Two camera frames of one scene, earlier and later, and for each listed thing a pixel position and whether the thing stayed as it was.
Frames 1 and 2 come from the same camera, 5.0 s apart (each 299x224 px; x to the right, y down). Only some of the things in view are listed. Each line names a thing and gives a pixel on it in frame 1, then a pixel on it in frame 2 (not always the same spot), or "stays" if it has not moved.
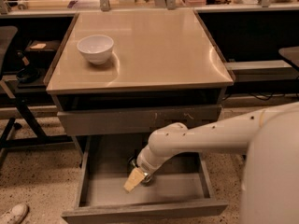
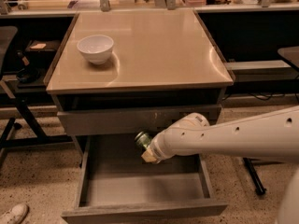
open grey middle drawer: x=178 y=194 stays
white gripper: x=144 y=166 -> x=156 y=148
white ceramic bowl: x=97 y=48 stays
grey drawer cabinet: x=125 y=75 stays
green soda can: x=148 y=179 -> x=143 y=139
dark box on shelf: x=42 y=49 stays
